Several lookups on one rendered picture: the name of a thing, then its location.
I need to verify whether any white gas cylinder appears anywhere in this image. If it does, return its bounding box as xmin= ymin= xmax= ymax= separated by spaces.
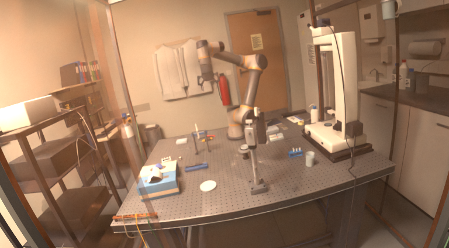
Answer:
xmin=120 ymin=113 xmax=141 ymax=164

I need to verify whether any dark grey container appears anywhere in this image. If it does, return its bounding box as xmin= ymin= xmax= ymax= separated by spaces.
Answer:
xmin=415 ymin=72 xmax=430 ymax=94

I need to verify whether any orange bar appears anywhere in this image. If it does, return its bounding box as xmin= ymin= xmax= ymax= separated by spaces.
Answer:
xmin=112 ymin=212 xmax=158 ymax=221

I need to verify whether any grey tap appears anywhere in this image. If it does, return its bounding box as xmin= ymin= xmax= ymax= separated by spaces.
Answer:
xmin=369 ymin=68 xmax=384 ymax=83

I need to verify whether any yellow door notice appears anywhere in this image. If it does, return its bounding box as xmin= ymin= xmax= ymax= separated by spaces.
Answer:
xmin=250 ymin=33 xmax=264 ymax=51

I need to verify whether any dark brown base plate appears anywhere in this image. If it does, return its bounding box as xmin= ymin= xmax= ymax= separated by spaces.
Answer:
xmin=302 ymin=132 xmax=374 ymax=163

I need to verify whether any white base cupboard with counter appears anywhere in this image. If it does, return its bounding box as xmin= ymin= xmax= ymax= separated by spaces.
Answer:
xmin=358 ymin=82 xmax=449 ymax=219

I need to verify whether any brown metal shelf unit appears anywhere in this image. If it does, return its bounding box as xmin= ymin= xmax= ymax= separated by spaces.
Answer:
xmin=0 ymin=105 xmax=123 ymax=248

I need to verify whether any dark blue rack stand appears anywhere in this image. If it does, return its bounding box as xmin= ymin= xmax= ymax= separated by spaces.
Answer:
xmin=191 ymin=130 xmax=213 ymax=156

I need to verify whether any white wash bottle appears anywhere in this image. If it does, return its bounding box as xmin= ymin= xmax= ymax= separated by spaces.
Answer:
xmin=308 ymin=104 xmax=320 ymax=124

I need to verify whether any white soap dispenser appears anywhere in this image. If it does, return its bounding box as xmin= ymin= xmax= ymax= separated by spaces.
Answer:
xmin=381 ymin=45 xmax=393 ymax=65

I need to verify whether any blue flat bar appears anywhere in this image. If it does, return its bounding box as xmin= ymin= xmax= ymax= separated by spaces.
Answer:
xmin=185 ymin=163 xmax=209 ymax=173

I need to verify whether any white paper roll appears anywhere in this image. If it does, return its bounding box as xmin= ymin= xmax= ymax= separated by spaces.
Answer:
xmin=407 ymin=40 xmax=443 ymax=57

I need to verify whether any dark brown box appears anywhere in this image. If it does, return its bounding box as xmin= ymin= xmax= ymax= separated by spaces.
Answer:
xmin=37 ymin=185 xmax=112 ymax=233
xmin=8 ymin=135 xmax=95 ymax=182

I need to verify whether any hanging pale blue bottle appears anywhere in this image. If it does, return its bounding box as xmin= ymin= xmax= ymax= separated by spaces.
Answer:
xmin=381 ymin=0 xmax=397 ymax=21

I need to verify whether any wooden wall shelf with binders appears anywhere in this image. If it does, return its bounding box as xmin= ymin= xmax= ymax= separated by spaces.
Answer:
xmin=49 ymin=60 xmax=106 ymax=128

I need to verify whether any black cable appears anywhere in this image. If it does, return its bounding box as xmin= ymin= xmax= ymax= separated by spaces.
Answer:
xmin=307 ymin=23 xmax=358 ymax=248

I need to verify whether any white microscope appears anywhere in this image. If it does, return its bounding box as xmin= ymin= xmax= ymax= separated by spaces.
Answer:
xmin=303 ymin=25 xmax=368 ymax=154

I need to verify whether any blue tissue box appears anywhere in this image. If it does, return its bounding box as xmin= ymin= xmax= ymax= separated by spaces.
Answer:
xmin=136 ymin=160 xmax=181 ymax=202

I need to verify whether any grey manipulator post with carriage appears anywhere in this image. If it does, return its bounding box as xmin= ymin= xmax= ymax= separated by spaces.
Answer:
xmin=243 ymin=111 xmax=270 ymax=196

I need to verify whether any dark grey box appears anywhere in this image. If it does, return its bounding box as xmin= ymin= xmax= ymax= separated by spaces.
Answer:
xmin=346 ymin=120 xmax=364 ymax=139

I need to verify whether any white lab coat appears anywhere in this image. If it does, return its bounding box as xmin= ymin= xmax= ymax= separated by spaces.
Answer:
xmin=153 ymin=43 xmax=187 ymax=101
xmin=178 ymin=38 xmax=214 ymax=98

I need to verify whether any white towel dispenser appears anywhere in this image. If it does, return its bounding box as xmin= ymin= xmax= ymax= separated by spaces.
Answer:
xmin=358 ymin=4 xmax=386 ymax=44

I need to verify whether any brown door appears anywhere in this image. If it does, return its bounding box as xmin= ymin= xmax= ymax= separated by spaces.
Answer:
xmin=223 ymin=6 xmax=292 ymax=113

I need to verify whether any grey waste bin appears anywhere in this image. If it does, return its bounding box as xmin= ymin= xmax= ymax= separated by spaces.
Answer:
xmin=144 ymin=124 xmax=164 ymax=152

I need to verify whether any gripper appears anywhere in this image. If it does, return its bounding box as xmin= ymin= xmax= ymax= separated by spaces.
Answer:
xmin=197 ymin=71 xmax=219 ymax=92

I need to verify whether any white bottle red cap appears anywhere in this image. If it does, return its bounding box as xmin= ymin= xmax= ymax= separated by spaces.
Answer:
xmin=399 ymin=59 xmax=410 ymax=91

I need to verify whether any grey bottle blue cap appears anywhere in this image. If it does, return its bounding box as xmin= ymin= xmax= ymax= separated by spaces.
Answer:
xmin=406 ymin=68 xmax=416 ymax=92

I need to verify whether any grey round bath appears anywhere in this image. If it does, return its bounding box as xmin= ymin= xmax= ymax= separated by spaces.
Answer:
xmin=237 ymin=143 xmax=251 ymax=160

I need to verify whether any red fire extinguisher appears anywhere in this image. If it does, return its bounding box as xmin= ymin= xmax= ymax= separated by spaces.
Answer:
xmin=218 ymin=73 xmax=232 ymax=106

